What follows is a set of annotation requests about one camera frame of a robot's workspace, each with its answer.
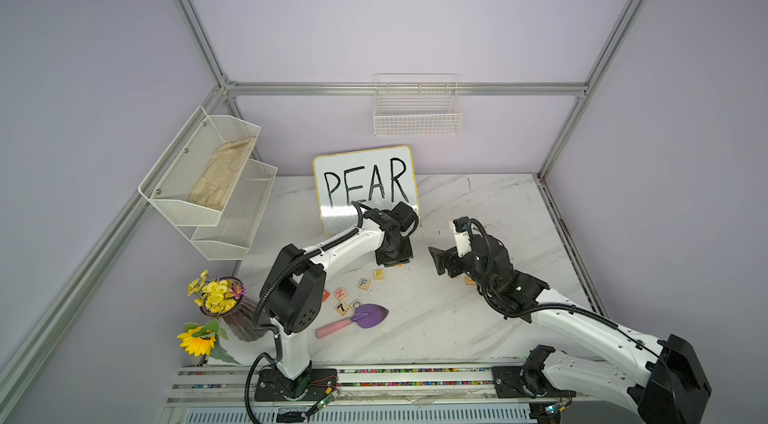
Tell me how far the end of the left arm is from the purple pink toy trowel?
0.53ft

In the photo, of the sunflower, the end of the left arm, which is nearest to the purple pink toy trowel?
the end of the left arm

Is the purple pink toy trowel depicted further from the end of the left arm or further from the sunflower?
the sunflower

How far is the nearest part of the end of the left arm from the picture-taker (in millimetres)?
649

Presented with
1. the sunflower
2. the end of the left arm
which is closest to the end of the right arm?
the end of the left arm

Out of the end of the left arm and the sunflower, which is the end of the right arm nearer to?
the end of the left arm

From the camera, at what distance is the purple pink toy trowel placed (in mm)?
833
